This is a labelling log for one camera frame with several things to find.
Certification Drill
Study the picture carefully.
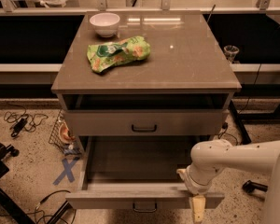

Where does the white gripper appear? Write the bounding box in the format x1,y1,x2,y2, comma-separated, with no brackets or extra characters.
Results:
176,164,215,224

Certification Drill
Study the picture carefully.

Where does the grey drawer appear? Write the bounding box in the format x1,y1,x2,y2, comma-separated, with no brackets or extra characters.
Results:
64,110,228,136
64,135,226,214

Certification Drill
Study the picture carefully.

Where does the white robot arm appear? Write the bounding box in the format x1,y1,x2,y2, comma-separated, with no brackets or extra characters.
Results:
176,139,280,224

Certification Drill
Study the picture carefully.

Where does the grey drawer cabinet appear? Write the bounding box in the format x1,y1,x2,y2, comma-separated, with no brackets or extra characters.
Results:
51,10,243,190

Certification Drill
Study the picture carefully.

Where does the black chair caster leg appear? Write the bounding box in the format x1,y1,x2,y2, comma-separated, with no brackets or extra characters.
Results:
242,180,268,193

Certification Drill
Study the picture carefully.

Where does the black table leg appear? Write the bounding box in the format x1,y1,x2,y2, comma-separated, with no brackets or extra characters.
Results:
229,101,251,145

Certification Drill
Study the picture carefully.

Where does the blue tape cross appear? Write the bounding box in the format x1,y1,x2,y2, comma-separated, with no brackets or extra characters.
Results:
53,157,79,186

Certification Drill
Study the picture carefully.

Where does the clear glass cup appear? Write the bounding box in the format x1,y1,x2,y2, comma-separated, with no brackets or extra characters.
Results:
223,45,240,63

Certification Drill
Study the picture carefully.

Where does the green chip bag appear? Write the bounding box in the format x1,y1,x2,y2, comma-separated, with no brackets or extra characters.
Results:
87,35,150,74

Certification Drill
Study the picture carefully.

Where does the white ceramic bowl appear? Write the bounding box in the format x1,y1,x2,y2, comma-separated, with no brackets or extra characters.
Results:
90,12,120,37

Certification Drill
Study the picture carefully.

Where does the black office chair base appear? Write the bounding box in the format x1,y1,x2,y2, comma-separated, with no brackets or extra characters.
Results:
0,143,35,224

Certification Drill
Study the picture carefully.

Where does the wire basket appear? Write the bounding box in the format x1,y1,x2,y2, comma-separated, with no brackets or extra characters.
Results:
49,110,80,157

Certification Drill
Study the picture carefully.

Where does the black stand with cables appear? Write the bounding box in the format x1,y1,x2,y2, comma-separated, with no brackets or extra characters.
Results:
34,189,76,224

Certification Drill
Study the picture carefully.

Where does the black power adapter with cable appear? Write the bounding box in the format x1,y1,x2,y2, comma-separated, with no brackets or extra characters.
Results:
4,105,49,138

